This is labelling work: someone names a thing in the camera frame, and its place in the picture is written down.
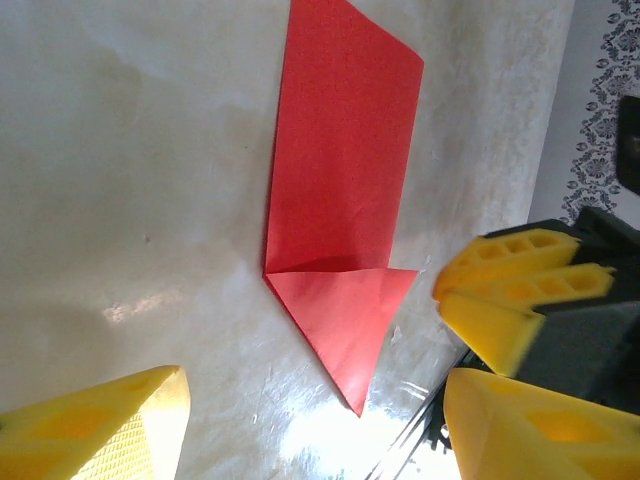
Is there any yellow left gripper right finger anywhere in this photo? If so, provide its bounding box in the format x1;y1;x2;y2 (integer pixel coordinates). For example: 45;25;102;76
442;367;640;480

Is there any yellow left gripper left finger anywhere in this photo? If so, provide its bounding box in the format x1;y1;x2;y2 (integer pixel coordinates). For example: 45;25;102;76
0;365;191;480

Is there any red square paper sheet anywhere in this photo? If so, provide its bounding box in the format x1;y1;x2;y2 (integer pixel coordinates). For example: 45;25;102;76
263;0;425;417

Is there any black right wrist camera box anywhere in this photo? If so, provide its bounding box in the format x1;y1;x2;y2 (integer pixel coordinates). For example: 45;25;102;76
617;94;640;194

